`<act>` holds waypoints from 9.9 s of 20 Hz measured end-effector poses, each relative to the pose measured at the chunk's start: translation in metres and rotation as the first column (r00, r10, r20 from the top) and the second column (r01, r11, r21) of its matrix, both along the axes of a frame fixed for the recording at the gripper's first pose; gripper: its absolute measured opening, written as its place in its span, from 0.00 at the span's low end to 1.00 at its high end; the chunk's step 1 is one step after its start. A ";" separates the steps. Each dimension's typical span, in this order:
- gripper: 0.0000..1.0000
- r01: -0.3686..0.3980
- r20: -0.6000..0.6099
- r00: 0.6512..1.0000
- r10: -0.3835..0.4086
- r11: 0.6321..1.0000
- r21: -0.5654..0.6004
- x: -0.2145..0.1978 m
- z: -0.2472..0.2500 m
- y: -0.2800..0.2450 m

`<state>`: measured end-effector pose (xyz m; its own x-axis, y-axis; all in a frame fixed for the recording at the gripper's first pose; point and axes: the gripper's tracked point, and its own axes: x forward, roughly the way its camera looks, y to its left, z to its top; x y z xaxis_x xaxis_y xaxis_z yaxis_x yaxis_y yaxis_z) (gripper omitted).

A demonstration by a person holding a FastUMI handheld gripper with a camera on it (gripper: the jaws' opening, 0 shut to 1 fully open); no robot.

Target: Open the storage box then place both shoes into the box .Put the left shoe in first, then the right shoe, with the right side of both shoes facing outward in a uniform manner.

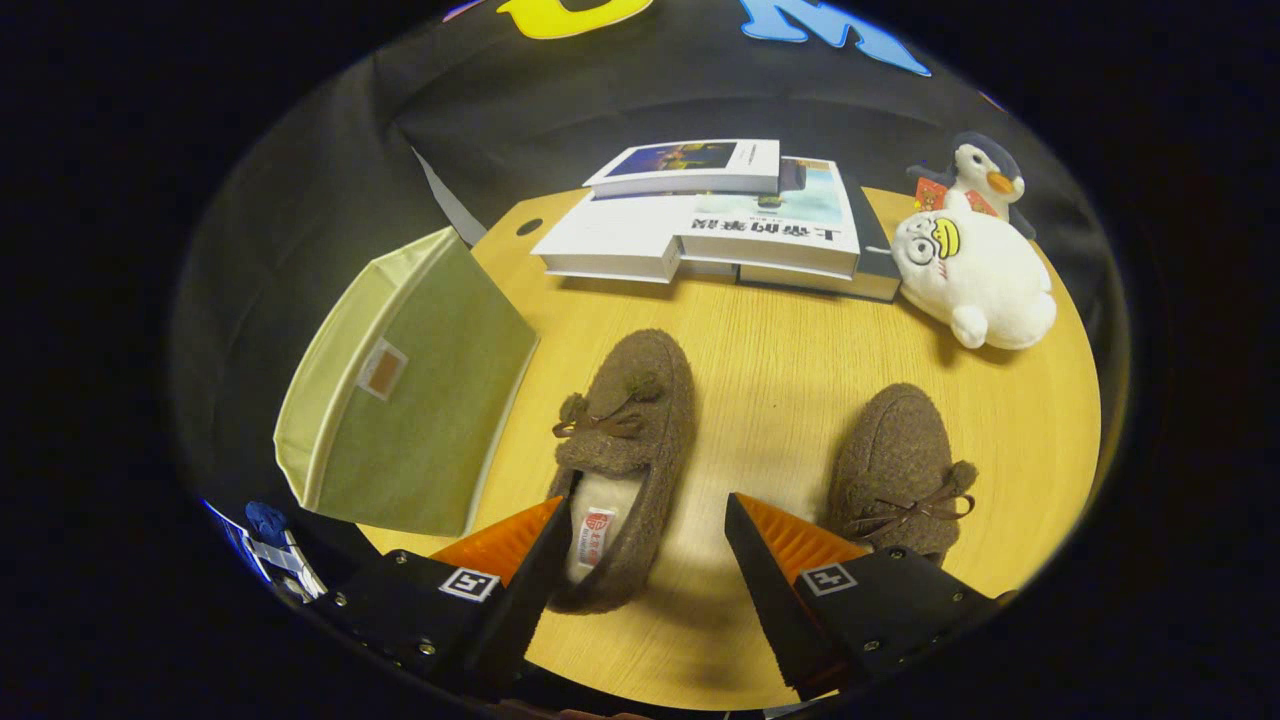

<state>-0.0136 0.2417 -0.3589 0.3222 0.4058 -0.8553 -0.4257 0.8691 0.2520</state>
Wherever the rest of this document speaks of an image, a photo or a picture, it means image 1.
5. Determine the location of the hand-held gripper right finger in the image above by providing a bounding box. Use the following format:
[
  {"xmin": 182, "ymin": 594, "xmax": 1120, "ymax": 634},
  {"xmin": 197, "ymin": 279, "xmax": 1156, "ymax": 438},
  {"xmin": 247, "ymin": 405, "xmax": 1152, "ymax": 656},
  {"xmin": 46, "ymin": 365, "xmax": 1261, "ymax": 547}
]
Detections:
[{"xmin": 724, "ymin": 492, "xmax": 1004, "ymax": 703}]

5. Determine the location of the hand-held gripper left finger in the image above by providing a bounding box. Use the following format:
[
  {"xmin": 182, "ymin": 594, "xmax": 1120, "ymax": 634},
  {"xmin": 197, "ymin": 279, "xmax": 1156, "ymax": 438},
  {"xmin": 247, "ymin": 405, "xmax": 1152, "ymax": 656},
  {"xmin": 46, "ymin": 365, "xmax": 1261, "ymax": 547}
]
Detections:
[{"xmin": 328, "ymin": 472, "xmax": 581, "ymax": 701}]

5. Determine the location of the brown fuzzy shoe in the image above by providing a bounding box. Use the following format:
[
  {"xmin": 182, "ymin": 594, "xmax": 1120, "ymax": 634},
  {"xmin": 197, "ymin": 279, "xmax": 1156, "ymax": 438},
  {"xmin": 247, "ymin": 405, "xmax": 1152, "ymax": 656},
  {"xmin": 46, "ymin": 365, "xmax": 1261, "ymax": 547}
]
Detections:
[
  {"xmin": 825, "ymin": 383, "xmax": 979, "ymax": 569},
  {"xmin": 545, "ymin": 328, "xmax": 698, "ymax": 614}
]

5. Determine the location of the beige fabric storage box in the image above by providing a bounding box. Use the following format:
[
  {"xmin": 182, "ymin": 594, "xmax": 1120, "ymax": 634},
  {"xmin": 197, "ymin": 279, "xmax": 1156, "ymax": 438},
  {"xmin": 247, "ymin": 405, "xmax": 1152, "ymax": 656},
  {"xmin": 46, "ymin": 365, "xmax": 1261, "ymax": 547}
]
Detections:
[{"xmin": 273, "ymin": 226, "xmax": 541, "ymax": 538}]

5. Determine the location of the dark cover book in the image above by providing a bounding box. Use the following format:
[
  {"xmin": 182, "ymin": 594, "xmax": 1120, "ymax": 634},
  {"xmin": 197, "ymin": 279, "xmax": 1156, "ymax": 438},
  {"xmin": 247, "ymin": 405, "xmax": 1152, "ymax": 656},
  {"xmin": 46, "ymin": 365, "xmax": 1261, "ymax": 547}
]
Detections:
[{"xmin": 738, "ymin": 175, "xmax": 903, "ymax": 303}]

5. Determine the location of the white seal plush toy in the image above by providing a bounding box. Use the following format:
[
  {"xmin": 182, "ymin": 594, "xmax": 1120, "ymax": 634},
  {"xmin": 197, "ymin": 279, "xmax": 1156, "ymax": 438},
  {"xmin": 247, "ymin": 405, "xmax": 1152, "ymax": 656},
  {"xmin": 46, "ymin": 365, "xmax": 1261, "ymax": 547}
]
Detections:
[{"xmin": 890, "ymin": 190, "xmax": 1058, "ymax": 351}]

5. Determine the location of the plain white book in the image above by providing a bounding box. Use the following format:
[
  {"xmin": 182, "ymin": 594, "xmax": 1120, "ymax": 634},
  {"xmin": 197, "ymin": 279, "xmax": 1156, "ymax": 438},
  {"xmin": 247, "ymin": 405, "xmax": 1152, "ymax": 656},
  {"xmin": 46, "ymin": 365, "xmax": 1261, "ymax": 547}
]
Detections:
[{"xmin": 530, "ymin": 190, "xmax": 691, "ymax": 285}]

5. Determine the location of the book with beach cover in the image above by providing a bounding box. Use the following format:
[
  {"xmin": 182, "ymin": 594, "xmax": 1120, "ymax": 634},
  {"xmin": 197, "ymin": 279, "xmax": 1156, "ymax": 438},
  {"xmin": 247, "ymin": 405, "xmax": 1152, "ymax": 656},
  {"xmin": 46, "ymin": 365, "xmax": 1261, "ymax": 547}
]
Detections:
[{"xmin": 673, "ymin": 157, "xmax": 862, "ymax": 279}]

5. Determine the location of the white book blue photo cover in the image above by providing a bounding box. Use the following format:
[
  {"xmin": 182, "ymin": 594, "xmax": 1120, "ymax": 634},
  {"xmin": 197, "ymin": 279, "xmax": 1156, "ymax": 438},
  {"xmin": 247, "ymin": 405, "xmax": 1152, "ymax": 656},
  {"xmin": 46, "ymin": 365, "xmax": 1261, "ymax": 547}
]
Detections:
[{"xmin": 583, "ymin": 139, "xmax": 782, "ymax": 198}]

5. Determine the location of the penguin plush toy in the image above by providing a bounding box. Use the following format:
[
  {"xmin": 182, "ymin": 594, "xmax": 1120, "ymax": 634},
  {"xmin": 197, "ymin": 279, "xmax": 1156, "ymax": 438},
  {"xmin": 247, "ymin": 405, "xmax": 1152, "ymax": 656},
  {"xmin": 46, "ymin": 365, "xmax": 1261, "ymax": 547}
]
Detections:
[{"xmin": 907, "ymin": 131, "xmax": 1038, "ymax": 241}]

